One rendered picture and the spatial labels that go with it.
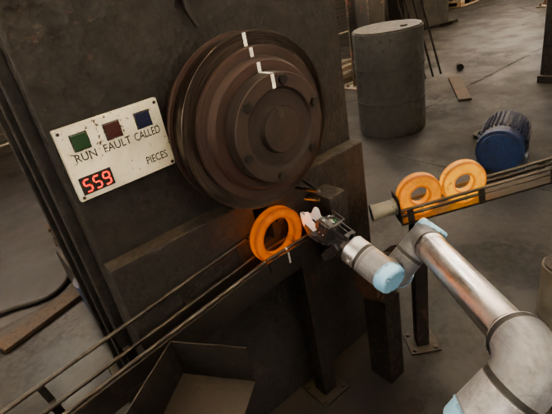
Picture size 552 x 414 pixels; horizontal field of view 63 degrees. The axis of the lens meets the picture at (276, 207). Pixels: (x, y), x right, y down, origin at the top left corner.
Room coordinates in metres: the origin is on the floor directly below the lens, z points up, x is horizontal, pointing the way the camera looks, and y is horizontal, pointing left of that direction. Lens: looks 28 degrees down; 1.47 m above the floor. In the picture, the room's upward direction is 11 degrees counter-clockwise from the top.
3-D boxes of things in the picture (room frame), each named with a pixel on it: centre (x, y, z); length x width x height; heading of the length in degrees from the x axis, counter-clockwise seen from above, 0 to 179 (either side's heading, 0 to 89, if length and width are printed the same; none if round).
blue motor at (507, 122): (2.78, -1.63, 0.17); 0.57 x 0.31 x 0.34; 144
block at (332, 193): (1.33, -0.18, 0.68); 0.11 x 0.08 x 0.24; 34
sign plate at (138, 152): (1.09, 0.35, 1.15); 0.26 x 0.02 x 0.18; 124
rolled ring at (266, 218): (1.19, 0.02, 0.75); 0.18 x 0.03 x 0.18; 123
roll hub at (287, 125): (1.10, -0.04, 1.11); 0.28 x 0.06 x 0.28; 124
